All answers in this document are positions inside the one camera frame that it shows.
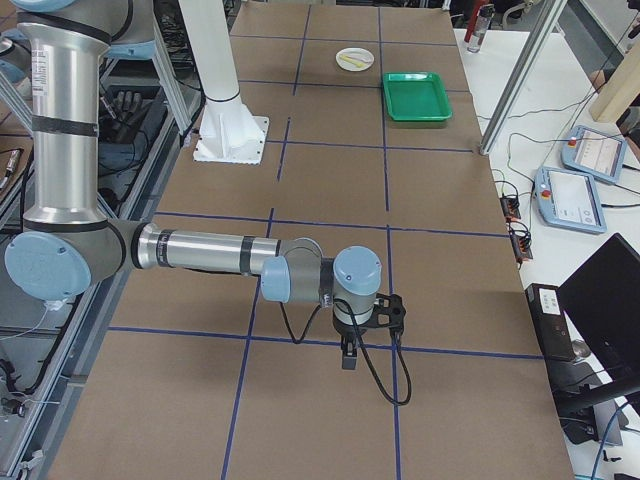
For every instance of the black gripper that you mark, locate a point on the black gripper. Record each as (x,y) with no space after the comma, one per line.
(346,331)

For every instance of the pink plastic spoon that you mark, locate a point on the pink plastic spoon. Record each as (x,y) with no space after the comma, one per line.
(364,60)

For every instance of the white round plate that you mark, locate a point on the white round plate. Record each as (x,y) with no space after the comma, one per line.
(356,51)

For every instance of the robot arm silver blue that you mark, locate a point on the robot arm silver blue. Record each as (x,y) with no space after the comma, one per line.
(68,39)

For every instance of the near orange black hub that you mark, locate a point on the near orange black hub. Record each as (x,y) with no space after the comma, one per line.
(521,239)

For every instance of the orange black hub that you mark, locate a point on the orange black hub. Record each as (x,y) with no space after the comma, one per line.
(509,200)
(521,239)

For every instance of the black mini computer box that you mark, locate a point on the black mini computer box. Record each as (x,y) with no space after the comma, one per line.
(549,322)

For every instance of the far orange black hub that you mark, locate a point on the far orange black hub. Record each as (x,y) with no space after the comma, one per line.
(509,200)

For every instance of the green plastic tray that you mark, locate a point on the green plastic tray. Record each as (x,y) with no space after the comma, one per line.
(416,97)

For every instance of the near teach pendant tablet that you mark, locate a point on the near teach pendant tablet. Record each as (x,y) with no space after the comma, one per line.
(569,200)

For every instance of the teach pendant tablet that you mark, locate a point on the teach pendant tablet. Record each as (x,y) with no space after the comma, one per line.
(569,200)
(594,152)

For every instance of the far teach pendant tablet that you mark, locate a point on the far teach pendant tablet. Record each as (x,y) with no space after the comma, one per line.
(594,152)

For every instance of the wooden beam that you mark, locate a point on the wooden beam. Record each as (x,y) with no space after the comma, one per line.
(617,94)

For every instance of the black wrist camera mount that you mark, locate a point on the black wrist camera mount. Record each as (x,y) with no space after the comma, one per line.
(388,313)

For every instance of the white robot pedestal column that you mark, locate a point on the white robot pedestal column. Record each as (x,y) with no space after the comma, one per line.
(228,132)

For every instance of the aluminium side frame rail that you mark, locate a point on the aluminium side frame rail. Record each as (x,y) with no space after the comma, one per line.
(67,199)

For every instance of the aluminium frame post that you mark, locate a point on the aluminium frame post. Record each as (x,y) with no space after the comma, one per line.
(533,46)

